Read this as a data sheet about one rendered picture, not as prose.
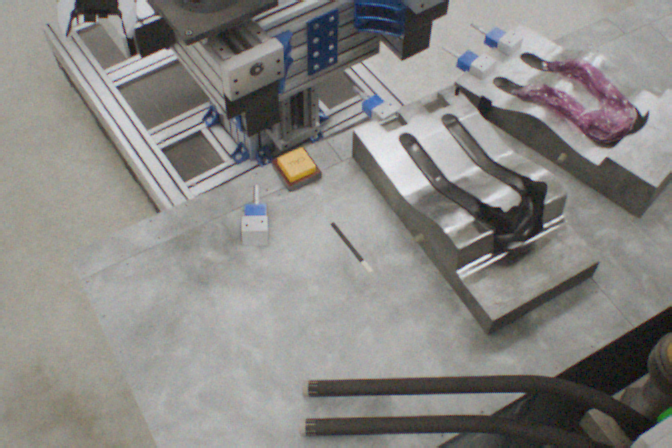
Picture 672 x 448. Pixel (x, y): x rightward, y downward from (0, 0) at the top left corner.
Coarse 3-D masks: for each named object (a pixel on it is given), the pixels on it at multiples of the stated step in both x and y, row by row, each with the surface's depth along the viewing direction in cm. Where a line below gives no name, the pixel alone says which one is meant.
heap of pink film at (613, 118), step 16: (544, 64) 187; (560, 64) 183; (576, 64) 181; (592, 64) 181; (576, 80) 179; (592, 80) 178; (608, 80) 180; (528, 96) 178; (544, 96) 176; (560, 96) 173; (608, 96) 177; (624, 96) 178; (560, 112) 174; (576, 112) 172; (592, 112) 175; (608, 112) 175; (624, 112) 175; (576, 128) 173; (592, 128) 173; (608, 128) 173; (624, 128) 173
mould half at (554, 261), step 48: (384, 144) 170; (432, 144) 170; (480, 144) 171; (384, 192) 171; (432, 192) 163; (480, 192) 159; (432, 240) 159; (480, 240) 152; (528, 240) 160; (576, 240) 160; (480, 288) 154; (528, 288) 154
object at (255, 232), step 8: (256, 184) 170; (256, 192) 169; (256, 200) 168; (248, 208) 166; (256, 208) 166; (264, 208) 166; (248, 216) 164; (256, 216) 164; (264, 216) 164; (248, 224) 162; (256, 224) 162; (264, 224) 162; (248, 232) 162; (256, 232) 162; (264, 232) 162; (248, 240) 164; (256, 240) 164; (264, 240) 164
